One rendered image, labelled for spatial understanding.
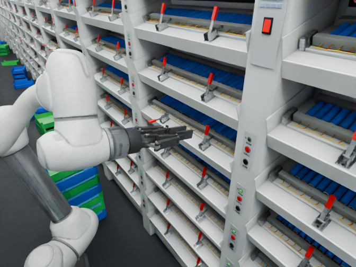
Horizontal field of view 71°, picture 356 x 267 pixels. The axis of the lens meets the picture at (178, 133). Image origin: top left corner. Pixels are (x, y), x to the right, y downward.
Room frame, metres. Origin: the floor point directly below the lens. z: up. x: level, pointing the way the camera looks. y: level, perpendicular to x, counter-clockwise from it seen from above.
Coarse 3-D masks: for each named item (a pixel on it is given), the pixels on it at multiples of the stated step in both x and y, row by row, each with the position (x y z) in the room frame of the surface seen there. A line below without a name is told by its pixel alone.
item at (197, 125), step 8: (160, 104) 1.09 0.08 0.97; (168, 112) 1.04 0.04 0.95; (176, 112) 1.00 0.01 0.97; (176, 120) 0.96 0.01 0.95; (184, 120) 0.94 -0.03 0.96; (192, 120) 0.91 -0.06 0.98; (200, 128) 0.86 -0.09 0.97; (216, 136) 0.79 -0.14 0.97; (224, 144) 0.76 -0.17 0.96; (232, 144) 0.73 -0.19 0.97
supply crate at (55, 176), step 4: (52, 172) 1.20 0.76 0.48; (56, 172) 1.20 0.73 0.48; (60, 172) 1.14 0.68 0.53; (64, 172) 1.15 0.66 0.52; (68, 172) 1.17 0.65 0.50; (72, 172) 1.18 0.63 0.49; (52, 176) 1.11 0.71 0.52; (56, 176) 1.12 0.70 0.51; (60, 176) 1.14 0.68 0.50; (64, 176) 1.15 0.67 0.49; (56, 180) 1.12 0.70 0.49
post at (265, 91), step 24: (288, 0) 0.57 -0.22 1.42; (312, 0) 0.60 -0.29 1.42; (336, 0) 0.67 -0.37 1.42; (288, 24) 0.56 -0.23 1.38; (264, 72) 0.59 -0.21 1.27; (264, 96) 0.58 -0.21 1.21; (288, 96) 0.60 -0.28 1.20; (312, 96) 0.68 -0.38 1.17; (240, 120) 0.63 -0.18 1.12; (264, 120) 0.57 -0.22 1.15; (240, 144) 0.62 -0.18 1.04; (264, 144) 0.56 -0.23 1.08; (240, 168) 0.61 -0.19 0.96; (264, 168) 0.58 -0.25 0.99; (240, 216) 0.59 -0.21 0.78; (240, 240) 0.57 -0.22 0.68
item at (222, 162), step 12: (156, 96) 1.16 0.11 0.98; (144, 108) 1.13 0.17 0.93; (168, 120) 0.99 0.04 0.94; (192, 144) 0.81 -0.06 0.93; (216, 144) 0.78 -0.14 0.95; (204, 156) 0.75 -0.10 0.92; (216, 156) 0.72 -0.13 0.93; (228, 156) 0.71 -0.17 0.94; (216, 168) 0.71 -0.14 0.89; (228, 168) 0.66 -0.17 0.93
